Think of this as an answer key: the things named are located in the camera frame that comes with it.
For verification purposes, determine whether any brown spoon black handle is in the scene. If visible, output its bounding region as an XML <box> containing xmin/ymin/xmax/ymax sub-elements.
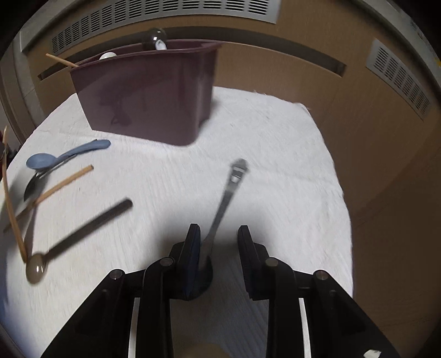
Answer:
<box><xmin>25</xmin><ymin>198</ymin><xmax>133</xmax><ymax>285</ymax></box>

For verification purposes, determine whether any blue plastic spoon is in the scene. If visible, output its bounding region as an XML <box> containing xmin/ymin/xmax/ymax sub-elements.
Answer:
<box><xmin>26</xmin><ymin>139</ymin><xmax>111</xmax><ymax>172</ymax></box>

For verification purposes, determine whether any small white round spoon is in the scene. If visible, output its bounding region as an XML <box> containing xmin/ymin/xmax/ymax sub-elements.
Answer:
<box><xmin>100</xmin><ymin>51</ymin><xmax>117</xmax><ymax>60</ymax></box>

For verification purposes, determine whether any white plastic spoon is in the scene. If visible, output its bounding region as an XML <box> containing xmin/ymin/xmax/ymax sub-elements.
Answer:
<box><xmin>155</xmin><ymin>40</ymin><xmax>167</xmax><ymax>51</ymax></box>

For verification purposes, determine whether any black shovel-shaped spoon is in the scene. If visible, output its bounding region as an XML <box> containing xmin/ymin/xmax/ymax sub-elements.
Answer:
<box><xmin>23</xmin><ymin>154</ymin><xmax>77</xmax><ymax>202</ymax></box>

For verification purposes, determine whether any white textured table cloth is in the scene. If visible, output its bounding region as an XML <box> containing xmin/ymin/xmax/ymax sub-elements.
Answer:
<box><xmin>1</xmin><ymin>87</ymin><xmax>354</xmax><ymax>357</ymax></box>

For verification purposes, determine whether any maroon plastic utensil bin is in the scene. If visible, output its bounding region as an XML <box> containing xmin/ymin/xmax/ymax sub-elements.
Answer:
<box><xmin>69</xmin><ymin>40</ymin><xmax>221</xmax><ymax>146</ymax></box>

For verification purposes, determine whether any small grey vent grille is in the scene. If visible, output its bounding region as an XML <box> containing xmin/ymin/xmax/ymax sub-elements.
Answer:
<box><xmin>365</xmin><ymin>39</ymin><xmax>431</xmax><ymax>119</ymax></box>

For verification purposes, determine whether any long grey vent grille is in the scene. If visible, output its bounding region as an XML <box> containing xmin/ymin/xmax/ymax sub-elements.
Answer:
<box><xmin>50</xmin><ymin>0</ymin><xmax>282</xmax><ymax>55</ymax></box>

